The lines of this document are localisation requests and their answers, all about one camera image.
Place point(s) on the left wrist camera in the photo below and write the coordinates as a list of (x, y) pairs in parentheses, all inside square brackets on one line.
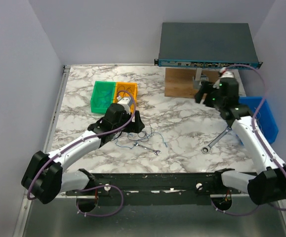
[(126, 102)]

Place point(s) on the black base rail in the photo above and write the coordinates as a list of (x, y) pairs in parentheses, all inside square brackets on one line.
[(152, 188)]

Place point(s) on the aluminium frame rail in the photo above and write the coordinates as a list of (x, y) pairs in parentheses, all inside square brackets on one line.
[(25, 206)]

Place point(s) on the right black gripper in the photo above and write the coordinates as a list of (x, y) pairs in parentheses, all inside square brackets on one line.
[(198, 96)]

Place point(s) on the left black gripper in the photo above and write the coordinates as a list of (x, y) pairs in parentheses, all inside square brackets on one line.
[(136, 127)]

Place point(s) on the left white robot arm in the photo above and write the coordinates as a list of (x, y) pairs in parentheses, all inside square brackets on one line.
[(46, 176)]

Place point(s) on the blue plastic bin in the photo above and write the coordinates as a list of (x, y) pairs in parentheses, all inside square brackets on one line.
[(265, 119)]

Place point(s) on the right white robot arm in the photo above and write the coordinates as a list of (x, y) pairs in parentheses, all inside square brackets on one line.
[(269, 184)]

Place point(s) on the grey network switch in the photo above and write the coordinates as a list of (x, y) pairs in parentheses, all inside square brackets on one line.
[(206, 46)]

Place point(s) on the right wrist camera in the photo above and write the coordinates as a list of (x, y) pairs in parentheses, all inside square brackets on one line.
[(223, 73)]

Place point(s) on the brown wooden board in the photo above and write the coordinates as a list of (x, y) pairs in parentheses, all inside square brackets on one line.
[(179, 81)]

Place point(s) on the orange plastic bin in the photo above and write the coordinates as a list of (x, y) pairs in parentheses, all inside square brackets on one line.
[(124, 89)]

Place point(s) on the ratcheting combination wrench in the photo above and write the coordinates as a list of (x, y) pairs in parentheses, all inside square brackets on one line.
[(207, 148)]

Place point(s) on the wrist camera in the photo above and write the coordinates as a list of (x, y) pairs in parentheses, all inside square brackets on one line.
[(223, 73), (126, 102)]

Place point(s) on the small open-end wrench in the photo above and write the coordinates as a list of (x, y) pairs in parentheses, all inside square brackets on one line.
[(156, 152)]

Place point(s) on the grey metal switch stand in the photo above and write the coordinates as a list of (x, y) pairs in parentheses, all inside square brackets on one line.
[(199, 77)]

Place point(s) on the green plastic bin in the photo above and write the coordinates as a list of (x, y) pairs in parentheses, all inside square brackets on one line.
[(102, 96)]

